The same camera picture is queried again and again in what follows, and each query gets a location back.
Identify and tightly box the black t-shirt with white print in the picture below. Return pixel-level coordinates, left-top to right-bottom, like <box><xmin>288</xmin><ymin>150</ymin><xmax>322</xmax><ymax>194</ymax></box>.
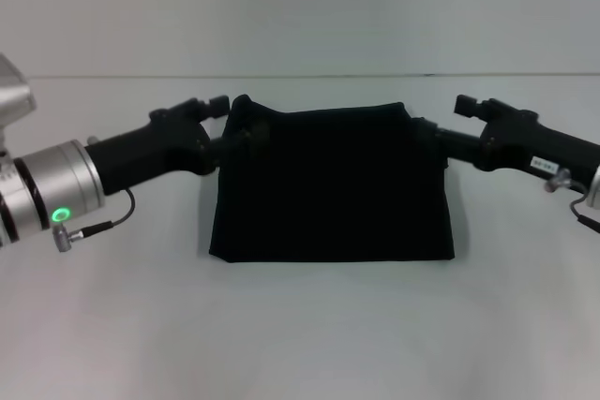
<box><xmin>207</xmin><ymin>94</ymin><xmax>458</xmax><ymax>265</ymax></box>

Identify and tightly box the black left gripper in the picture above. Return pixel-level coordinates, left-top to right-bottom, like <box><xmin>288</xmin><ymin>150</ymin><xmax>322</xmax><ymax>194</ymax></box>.
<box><xmin>83</xmin><ymin>95</ymin><xmax>271</xmax><ymax>198</ymax></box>

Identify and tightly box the silver left camera mount bracket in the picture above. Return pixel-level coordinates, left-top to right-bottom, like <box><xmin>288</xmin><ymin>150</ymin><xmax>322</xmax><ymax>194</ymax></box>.
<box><xmin>0</xmin><ymin>135</ymin><xmax>20</xmax><ymax>185</ymax></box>

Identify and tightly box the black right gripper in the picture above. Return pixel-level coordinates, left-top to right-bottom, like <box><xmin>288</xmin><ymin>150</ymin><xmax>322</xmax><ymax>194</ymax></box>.
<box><xmin>414</xmin><ymin>94</ymin><xmax>600</xmax><ymax>195</ymax></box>

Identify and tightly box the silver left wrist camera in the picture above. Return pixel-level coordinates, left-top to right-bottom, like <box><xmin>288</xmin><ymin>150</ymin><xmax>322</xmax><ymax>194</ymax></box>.
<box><xmin>0</xmin><ymin>53</ymin><xmax>38</xmax><ymax>139</ymax></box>

